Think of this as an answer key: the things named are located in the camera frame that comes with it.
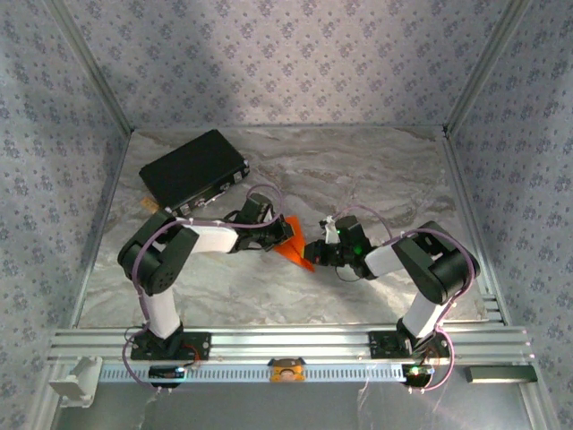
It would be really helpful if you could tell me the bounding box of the orange paper sheet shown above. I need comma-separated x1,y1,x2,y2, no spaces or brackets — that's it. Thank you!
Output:
272,215,316,273

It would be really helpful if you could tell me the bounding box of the black hard case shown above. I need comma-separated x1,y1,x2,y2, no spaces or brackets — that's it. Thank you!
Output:
138,128,251,220

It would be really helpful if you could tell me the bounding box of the orange yellow figure sticker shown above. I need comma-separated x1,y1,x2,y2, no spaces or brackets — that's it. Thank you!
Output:
267,357,308,383

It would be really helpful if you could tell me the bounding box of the right black controller board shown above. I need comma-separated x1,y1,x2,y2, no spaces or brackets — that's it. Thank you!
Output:
401,363,435,387

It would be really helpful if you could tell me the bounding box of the black controller board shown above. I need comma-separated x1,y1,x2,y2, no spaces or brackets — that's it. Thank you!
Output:
148,365,187,387
401,363,435,387

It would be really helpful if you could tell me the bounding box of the left black controller board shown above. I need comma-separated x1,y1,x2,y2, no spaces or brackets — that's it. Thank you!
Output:
148,365,187,387

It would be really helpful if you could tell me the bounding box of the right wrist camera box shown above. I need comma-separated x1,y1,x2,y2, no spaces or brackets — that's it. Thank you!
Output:
319,214,342,245

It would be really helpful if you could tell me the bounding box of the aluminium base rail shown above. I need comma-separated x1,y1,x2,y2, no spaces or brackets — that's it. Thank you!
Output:
44,325,537,366

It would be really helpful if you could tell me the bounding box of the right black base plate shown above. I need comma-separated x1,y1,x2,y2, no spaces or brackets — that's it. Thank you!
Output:
367,330,451,360

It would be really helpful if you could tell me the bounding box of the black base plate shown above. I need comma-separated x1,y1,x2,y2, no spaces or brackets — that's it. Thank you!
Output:
367,330,451,360
130,331,212,362

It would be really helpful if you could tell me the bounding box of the slotted grey cable duct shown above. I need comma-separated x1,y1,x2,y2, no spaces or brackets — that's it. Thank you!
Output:
97,361,406,384

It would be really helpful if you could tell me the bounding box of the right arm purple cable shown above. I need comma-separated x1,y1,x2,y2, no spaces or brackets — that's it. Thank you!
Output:
333,204,476,396

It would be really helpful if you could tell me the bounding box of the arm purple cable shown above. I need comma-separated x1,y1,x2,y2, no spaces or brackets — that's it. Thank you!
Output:
333,204,476,396
123,183,287,396

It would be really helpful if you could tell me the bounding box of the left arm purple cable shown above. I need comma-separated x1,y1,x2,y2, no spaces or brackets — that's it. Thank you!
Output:
123,183,287,396

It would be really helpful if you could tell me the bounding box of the thin red wire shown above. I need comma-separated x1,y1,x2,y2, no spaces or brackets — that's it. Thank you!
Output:
420,342,443,367
181,343,202,371

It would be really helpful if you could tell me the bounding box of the aluminium side rail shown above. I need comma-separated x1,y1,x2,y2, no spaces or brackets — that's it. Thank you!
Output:
71,129,135,328
440,129,511,324

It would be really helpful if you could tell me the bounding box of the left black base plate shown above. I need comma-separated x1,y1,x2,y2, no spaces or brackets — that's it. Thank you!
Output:
130,331,212,362

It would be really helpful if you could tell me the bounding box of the aluminium corner post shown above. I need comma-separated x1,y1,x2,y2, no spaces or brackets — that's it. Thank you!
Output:
44,0,136,135
442,0,535,135

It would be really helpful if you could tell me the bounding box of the white plastic bracket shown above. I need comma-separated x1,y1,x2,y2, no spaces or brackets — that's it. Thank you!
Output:
47,357,103,409

